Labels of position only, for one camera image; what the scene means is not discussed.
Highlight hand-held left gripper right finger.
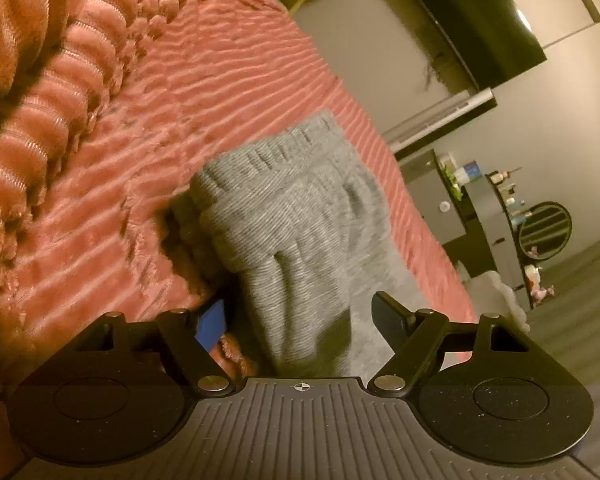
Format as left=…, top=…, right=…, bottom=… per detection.
left=367, top=290, right=532, bottom=396

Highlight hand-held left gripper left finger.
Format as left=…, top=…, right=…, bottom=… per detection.
left=72, top=299, right=233, bottom=395

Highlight grey sweatpants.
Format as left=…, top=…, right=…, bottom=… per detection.
left=167, top=110, right=476, bottom=378

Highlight black dresser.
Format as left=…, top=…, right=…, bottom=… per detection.
left=397, top=149, right=498, bottom=281

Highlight white fluffy cloth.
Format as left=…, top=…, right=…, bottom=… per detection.
left=462, top=269, right=531, bottom=333

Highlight white and blue jar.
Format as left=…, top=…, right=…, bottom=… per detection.
left=452, top=161, right=483, bottom=185

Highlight round black mirror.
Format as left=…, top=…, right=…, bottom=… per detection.
left=517, top=201, right=574, bottom=262

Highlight pink ribbed blanket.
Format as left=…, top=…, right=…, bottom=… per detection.
left=0, top=0, right=483, bottom=466

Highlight white wall shelf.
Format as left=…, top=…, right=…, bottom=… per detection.
left=382, top=88, right=498, bottom=147

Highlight wall television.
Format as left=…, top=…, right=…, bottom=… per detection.
left=382, top=0, right=549, bottom=95

